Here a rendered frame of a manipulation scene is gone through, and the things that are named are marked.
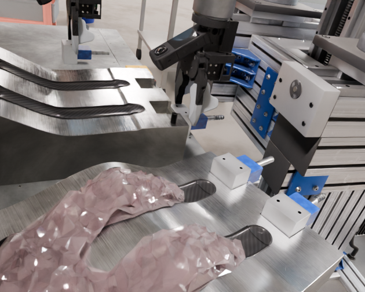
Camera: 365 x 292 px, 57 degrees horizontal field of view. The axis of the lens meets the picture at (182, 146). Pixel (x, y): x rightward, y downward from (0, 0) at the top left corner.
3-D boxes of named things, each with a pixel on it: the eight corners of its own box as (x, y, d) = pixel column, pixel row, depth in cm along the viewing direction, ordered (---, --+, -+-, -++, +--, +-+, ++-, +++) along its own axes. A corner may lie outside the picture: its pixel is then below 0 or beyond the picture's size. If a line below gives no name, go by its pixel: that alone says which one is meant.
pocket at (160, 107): (168, 117, 67) (171, 100, 65) (177, 131, 63) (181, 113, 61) (146, 117, 65) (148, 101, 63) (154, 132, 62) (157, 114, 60)
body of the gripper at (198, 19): (229, 84, 68) (245, 23, 61) (191, 85, 64) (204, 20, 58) (211, 69, 73) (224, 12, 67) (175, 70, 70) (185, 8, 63)
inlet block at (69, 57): (106, 58, 103) (107, 41, 101) (110, 64, 100) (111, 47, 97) (61, 57, 98) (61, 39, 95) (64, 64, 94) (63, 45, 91)
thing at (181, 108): (215, 121, 81) (221, 101, 78) (226, 132, 77) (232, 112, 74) (165, 126, 75) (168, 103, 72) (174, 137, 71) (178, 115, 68)
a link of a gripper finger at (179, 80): (196, 107, 77) (210, 76, 71) (173, 109, 75) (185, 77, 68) (192, 98, 79) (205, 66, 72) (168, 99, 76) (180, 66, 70)
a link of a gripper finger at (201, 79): (206, 106, 65) (208, 58, 62) (199, 106, 64) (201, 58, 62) (194, 102, 69) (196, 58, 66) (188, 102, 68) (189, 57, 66)
